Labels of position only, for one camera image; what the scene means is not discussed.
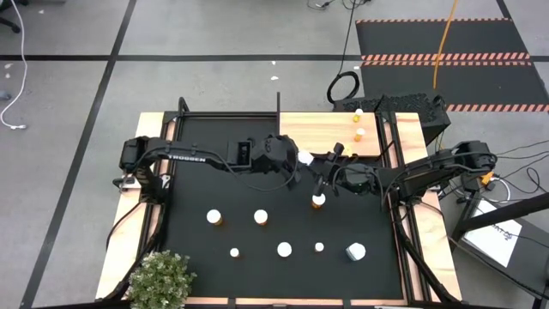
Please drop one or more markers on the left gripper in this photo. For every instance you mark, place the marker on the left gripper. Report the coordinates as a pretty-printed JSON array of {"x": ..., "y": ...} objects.
[{"x": 274, "y": 156}]

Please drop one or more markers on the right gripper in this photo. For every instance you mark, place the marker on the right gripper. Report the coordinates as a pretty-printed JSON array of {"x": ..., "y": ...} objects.
[{"x": 339, "y": 173}]

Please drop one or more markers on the white medicine bottle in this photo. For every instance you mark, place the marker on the white medicine bottle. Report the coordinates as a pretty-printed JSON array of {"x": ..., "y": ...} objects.
[
  {"x": 305, "y": 157},
  {"x": 355, "y": 251}
]

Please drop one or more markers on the large orange pill bottle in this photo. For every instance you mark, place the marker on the large orange pill bottle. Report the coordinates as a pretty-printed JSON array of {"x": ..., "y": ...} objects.
[
  {"x": 261, "y": 216},
  {"x": 284, "y": 249},
  {"x": 213, "y": 216},
  {"x": 318, "y": 200}
]

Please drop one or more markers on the small orange pill bottle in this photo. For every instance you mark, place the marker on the small orange pill bottle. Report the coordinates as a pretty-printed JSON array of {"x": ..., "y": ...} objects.
[
  {"x": 360, "y": 131},
  {"x": 234, "y": 252},
  {"x": 319, "y": 246},
  {"x": 358, "y": 112}
]

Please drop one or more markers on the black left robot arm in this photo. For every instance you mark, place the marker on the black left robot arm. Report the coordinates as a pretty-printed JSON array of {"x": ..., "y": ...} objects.
[{"x": 184, "y": 157}]

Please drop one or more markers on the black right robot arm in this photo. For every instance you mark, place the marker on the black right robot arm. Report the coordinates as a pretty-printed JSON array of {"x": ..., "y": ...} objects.
[{"x": 429, "y": 171}]

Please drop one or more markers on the light wooden shelf board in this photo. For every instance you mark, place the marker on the light wooden shelf board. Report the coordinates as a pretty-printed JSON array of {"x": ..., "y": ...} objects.
[{"x": 317, "y": 129}]

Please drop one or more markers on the black perforated box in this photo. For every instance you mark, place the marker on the black perforated box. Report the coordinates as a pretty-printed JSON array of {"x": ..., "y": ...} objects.
[{"x": 412, "y": 105}]

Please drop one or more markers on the black table mat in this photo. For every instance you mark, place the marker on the black table mat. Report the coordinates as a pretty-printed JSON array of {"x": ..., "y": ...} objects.
[{"x": 300, "y": 279}]

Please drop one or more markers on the black hazard-striped floor mat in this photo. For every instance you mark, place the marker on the black hazard-striped floor mat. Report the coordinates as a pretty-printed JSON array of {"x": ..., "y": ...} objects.
[{"x": 399, "y": 38}]

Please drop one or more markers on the yellow plug connector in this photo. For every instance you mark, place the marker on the yellow plug connector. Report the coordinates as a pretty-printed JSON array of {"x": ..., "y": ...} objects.
[{"x": 487, "y": 177}]

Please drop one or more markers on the white printed sign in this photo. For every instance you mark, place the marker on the white printed sign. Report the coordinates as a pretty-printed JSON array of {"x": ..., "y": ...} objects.
[{"x": 493, "y": 240}]

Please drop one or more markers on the green potted plant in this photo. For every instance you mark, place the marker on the green potted plant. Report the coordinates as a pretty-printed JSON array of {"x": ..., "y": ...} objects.
[{"x": 161, "y": 281}]

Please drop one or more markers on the black stand bar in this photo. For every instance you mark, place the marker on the black stand bar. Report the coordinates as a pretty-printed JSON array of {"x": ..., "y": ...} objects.
[{"x": 506, "y": 213}]

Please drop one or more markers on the black office chair base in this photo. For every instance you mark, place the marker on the black office chair base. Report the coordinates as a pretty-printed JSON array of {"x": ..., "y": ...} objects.
[{"x": 13, "y": 28}]

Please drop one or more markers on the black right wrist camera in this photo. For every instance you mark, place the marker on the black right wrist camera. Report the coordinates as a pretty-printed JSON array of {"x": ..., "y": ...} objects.
[{"x": 359, "y": 179}]

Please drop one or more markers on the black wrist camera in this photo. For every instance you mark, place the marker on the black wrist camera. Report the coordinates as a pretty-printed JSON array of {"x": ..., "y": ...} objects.
[
  {"x": 359, "y": 179},
  {"x": 231, "y": 150}
]

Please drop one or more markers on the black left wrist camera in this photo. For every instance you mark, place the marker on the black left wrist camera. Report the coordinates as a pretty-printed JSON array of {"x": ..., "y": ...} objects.
[{"x": 231, "y": 150}]

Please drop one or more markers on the black table frame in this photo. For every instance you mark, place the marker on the black table frame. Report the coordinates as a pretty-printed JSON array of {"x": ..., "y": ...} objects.
[{"x": 214, "y": 114}]

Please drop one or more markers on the dark floor base plate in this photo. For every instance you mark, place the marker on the dark floor base plate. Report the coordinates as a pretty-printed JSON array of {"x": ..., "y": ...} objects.
[{"x": 532, "y": 266}]

